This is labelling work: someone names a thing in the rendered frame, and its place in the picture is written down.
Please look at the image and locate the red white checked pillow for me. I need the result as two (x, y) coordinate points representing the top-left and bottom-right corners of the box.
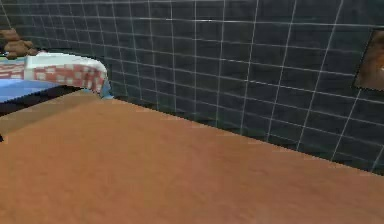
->
(23, 52), (109, 94)

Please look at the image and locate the blue bed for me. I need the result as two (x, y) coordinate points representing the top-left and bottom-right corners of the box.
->
(0, 53), (114, 116)

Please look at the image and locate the brown teddy bear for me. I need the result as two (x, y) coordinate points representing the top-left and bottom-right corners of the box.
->
(0, 28), (39, 60)

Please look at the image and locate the brown framed wall picture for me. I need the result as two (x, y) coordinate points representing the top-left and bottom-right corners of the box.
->
(353, 28), (384, 92)

